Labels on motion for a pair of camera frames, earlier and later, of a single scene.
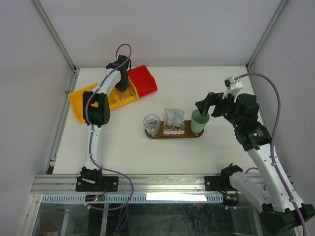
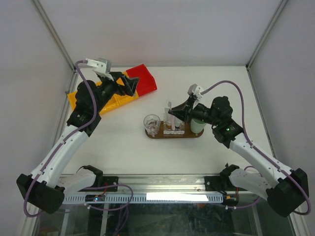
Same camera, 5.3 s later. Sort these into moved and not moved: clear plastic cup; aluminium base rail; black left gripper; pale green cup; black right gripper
Moved: black right gripper; black left gripper
Not moved: aluminium base rail; pale green cup; clear plastic cup
